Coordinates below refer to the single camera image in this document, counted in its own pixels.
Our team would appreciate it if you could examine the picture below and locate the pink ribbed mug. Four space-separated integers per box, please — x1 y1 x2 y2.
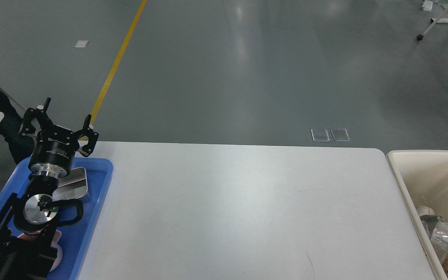
17 230 63 272

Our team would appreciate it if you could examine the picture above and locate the beige plastic bin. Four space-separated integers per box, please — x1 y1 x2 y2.
387 150 448 280

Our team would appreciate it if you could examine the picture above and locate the white paper cup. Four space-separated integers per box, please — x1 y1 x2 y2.
416 205 436 217

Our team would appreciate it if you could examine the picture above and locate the blue plastic tray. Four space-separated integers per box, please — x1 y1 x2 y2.
0 157 113 280

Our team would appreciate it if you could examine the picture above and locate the steel rectangular container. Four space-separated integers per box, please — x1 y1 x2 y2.
52 167 91 203

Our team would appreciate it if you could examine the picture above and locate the clear floor plate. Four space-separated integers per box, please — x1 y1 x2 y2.
330 128 350 142
311 129 330 142

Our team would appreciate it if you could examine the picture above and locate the right clear floor plate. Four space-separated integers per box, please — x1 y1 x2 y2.
330 128 350 142

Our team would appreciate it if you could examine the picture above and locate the aluminium foil tray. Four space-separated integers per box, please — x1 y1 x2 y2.
420 215 448 264

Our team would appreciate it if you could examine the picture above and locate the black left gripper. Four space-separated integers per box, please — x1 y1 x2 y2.
18 97 99 178

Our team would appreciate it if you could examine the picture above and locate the left clear floor plate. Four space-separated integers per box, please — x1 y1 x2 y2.
311 129 330 142

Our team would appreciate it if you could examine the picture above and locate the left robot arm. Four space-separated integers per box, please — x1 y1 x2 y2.
0 98 98 280

